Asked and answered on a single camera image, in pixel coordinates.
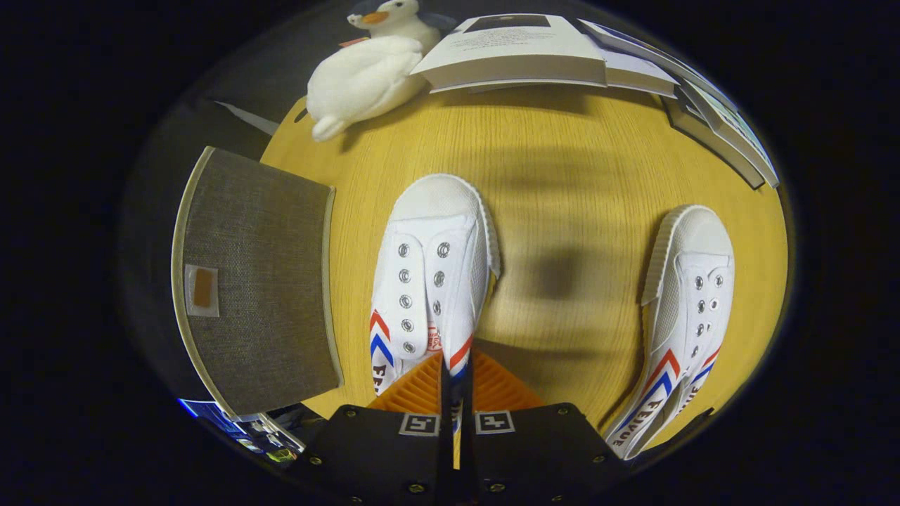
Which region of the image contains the penguin plush toy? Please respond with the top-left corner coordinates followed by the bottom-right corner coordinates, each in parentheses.
top-left (307, 0), bottom-right (458, 143)

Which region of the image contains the grey fabric storage box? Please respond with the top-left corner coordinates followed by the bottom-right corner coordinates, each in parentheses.
top-left (171, 145), bottom-right (345, 419)

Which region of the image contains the white book with portrait cover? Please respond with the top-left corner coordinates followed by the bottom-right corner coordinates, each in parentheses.
top-left (410, 13), bottom-right (609, 94)

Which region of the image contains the book with blue picture cover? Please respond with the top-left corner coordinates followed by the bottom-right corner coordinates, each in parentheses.
top-left (577, 18), bottom-right (725, 106)

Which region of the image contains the book with pale green cover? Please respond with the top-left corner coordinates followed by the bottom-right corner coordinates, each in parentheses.
top-left (679, 77), bottom-right (781, 189)

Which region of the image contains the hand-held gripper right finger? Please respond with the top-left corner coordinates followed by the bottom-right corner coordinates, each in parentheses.
top-left (463, 350), bottom-right (631, 506)

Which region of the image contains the white striped canvas shoe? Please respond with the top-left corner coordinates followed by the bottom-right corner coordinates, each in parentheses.
top-left (368, 174), bottom-right (502, 468)
top-left (603, 205), bottom-right (736, 461)

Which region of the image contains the thin white book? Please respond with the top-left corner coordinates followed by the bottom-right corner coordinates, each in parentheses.
top-left (601, 48), bottom-right (681, 99)

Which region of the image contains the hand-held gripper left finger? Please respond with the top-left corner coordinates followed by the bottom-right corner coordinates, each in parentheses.
top-left (302, 351), bottom-right (452, 506)

